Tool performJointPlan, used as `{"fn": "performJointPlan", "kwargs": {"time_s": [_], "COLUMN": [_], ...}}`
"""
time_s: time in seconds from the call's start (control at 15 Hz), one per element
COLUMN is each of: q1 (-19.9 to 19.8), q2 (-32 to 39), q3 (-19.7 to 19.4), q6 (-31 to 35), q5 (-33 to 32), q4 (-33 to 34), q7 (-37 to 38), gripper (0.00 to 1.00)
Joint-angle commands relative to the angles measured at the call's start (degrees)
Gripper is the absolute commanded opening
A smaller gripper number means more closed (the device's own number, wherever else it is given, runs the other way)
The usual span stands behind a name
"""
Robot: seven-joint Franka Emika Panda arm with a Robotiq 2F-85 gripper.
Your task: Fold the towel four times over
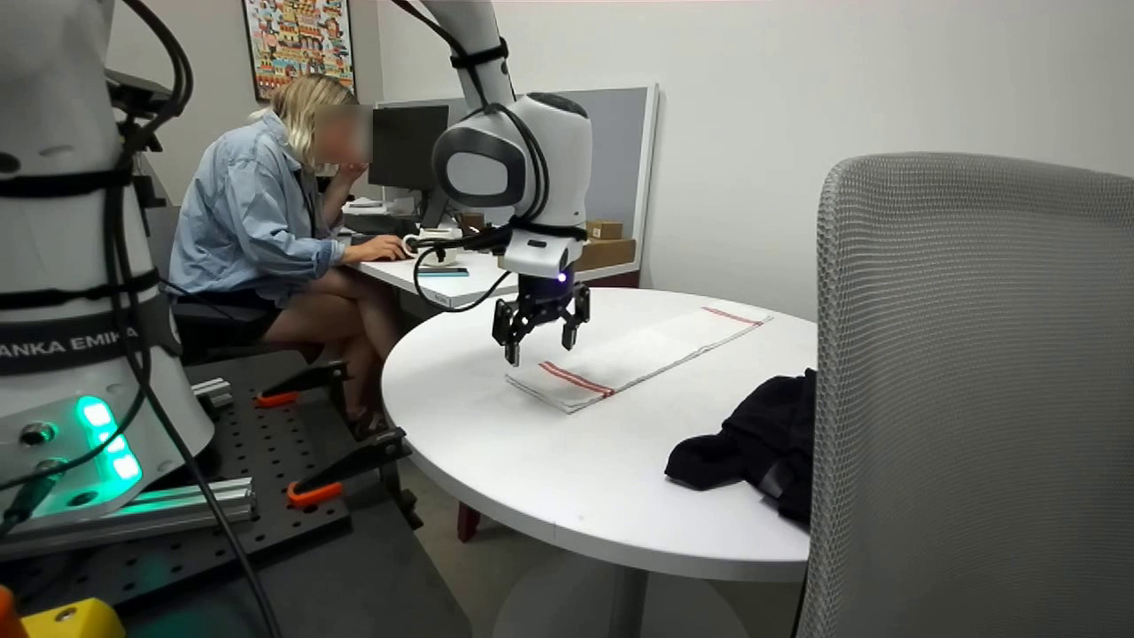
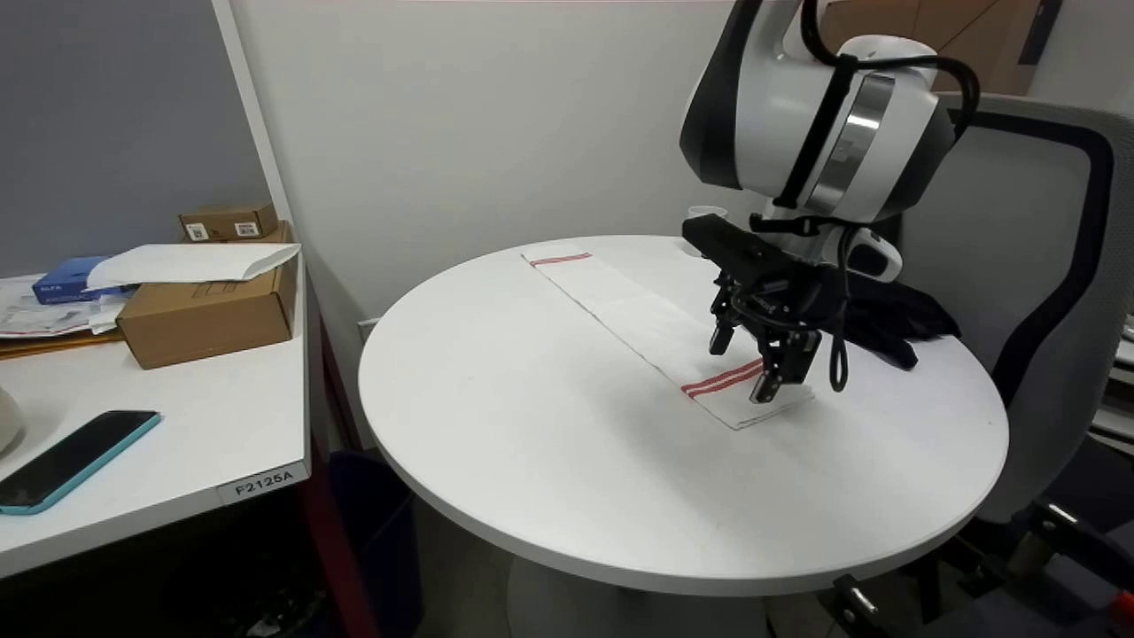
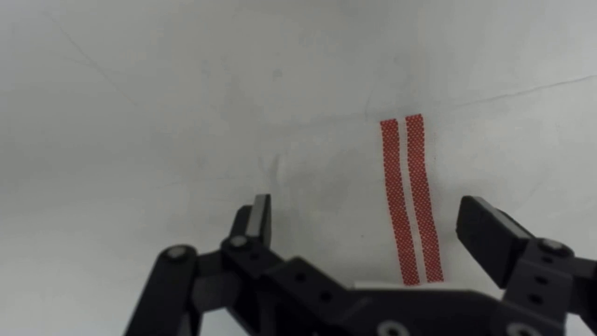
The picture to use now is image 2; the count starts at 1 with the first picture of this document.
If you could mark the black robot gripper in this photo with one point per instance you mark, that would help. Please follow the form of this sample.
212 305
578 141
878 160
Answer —
783 290

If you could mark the white towel with red stripes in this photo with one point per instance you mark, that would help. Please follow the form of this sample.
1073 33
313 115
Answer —
615 297

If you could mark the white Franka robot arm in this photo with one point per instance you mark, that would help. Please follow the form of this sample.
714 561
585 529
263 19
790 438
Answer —
766 108

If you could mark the black crumpled cloth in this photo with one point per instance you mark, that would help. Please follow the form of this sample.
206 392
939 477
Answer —
907 320

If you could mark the grey mesh office chair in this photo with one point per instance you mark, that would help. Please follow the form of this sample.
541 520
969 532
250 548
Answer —
1027 248

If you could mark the tall brown cardboard sheet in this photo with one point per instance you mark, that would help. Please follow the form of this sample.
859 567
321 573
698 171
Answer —
1005 28

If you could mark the dark red bar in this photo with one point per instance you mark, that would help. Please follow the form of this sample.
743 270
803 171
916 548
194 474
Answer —
336 567

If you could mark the small labelled cardboard box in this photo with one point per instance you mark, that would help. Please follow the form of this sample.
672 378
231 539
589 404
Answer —
231 221

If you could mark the white office desk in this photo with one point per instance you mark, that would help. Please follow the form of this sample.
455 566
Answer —
212 412

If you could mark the brown cardboard box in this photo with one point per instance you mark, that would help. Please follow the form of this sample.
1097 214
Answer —
200 320

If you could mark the white paper envelope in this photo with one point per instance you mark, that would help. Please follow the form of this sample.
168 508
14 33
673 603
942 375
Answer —
187 264

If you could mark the grey-blue desk partition panel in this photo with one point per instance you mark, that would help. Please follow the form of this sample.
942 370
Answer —
118 118

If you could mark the blue flat packet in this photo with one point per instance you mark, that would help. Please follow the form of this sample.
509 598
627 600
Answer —
64 283

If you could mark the smartphone in teal case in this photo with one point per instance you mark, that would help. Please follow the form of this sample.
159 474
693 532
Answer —
73 463

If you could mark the pile of printed papers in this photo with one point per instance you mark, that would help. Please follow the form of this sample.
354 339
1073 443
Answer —
47 318

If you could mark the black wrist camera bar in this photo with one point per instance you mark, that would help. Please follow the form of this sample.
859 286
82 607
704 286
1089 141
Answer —
714 232

